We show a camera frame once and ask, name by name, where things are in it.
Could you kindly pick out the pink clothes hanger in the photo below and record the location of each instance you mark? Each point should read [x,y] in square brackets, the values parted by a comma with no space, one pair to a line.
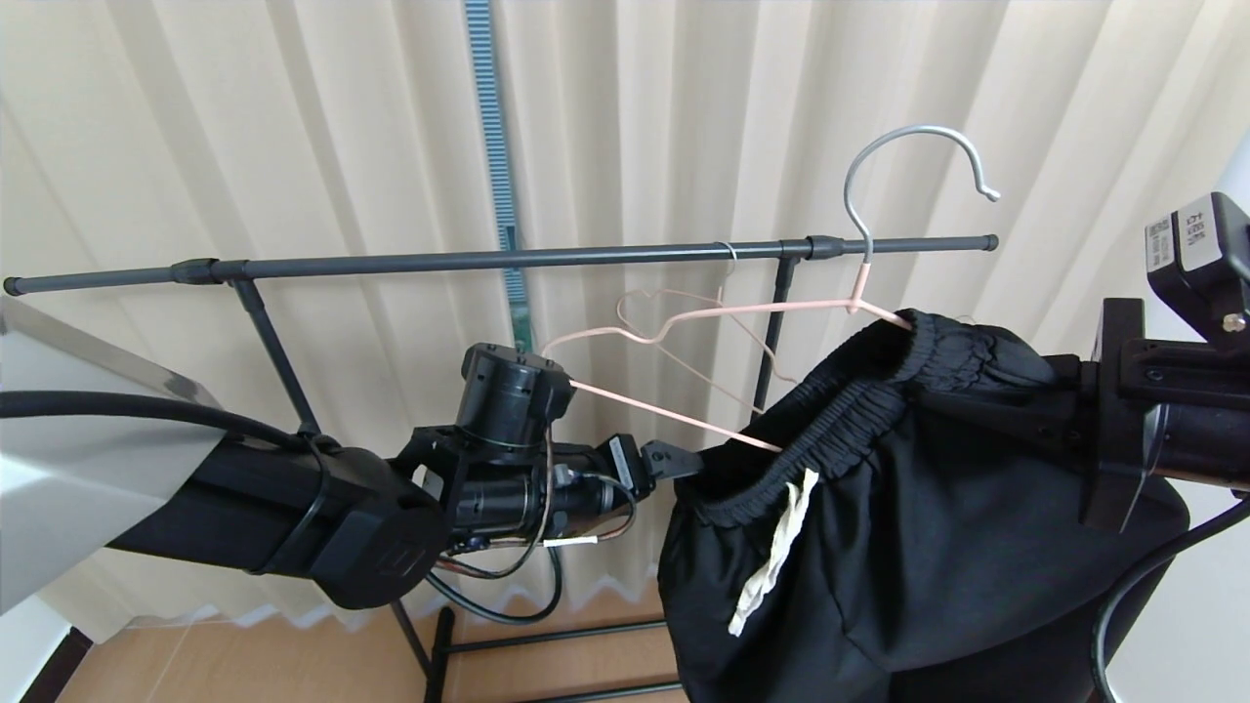
[684,418]
[649,337]

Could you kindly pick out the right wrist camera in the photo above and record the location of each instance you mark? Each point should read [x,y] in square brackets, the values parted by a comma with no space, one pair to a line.
[1206,254]

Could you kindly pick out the black garment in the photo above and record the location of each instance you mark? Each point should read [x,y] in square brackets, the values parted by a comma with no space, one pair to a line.
[928,547]

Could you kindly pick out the black clothes rack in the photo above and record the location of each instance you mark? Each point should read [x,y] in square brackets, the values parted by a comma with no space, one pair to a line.
[391,262]

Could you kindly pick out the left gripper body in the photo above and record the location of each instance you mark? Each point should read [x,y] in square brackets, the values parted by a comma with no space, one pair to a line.
[508,498]

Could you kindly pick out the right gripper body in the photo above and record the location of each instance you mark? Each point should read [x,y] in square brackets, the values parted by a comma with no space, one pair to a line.
[1113,430]

